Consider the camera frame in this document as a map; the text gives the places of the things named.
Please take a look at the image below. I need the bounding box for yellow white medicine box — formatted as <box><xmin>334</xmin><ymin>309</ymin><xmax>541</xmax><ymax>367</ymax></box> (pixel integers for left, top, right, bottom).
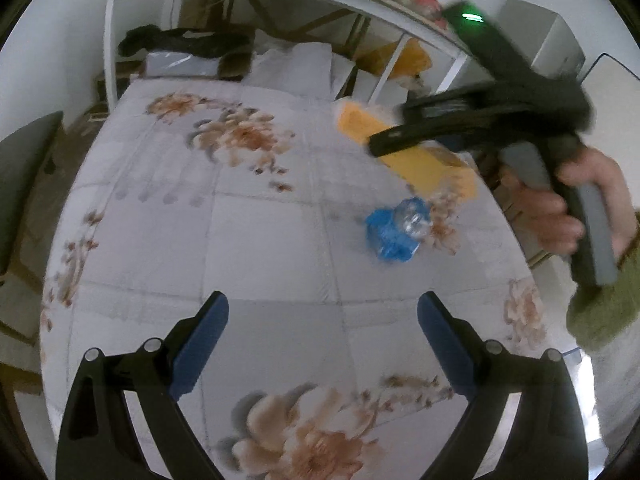
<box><xmin>332</xmin><ymin>98</ymin><xmax>482</xmax><ymax>201</ymax></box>

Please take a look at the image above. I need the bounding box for blue wrapper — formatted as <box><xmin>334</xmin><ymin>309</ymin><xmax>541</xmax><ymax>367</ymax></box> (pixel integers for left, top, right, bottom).
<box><xmin>364</xmin><ymin>197</ymin><xmax>432</xmax><ymax>262</ymax></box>

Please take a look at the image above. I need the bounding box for green sleeve forearm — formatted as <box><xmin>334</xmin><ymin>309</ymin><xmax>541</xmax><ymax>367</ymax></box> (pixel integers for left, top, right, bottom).
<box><xmin>566</xmin><ymin>234</ymin><xmax>639</xmax><ymax>353</ymax></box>

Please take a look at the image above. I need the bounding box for right hand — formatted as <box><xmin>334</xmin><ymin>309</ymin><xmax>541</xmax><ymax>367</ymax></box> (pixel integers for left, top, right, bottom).
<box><xmin>501</xmin><ymin>148</ymin><xmax>639</xmax><ymax>260</ymax></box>

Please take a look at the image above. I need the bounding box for orange plastic bag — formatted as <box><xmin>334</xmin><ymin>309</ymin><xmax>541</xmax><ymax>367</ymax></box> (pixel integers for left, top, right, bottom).
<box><xmin>356</xmin><ymin>38</ymin><xmax>433</xmax><ymax>79</ymax></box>

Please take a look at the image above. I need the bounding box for grey refrigerator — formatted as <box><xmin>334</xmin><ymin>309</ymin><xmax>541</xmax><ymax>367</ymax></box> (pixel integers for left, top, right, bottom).
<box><xmin>497</xmin><ymin>0</ymin><xmax>585</xmax><ymax>77</ymax></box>

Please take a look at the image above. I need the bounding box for white plastic bag under shelf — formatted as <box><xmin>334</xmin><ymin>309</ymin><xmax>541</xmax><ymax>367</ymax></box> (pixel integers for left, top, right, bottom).
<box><xmin>242</xmin><ymin>42</ymin><xmax>355</xmax><ymax>101</ymax></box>

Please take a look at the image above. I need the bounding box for floral tablecloth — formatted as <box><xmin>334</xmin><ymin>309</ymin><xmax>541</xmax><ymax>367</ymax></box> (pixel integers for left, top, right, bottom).
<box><xmin>41</xmin><ymin>79</ymin><xmax>548</xmax><ymax>479</ymax></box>

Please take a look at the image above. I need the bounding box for black cloth under shelf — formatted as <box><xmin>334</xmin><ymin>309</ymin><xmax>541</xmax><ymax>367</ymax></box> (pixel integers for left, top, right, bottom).
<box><xmin>117</xmin><ymin>25</ymin><xmax>252</xmax><ymax>58</ymax></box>

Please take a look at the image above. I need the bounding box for dark cushioned chair left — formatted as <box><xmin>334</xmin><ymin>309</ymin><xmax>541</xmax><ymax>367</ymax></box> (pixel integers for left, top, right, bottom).
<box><xmin>0</xmin><ymin>110</ymin><xmax>63</xmax><ymax>274</ymax></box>

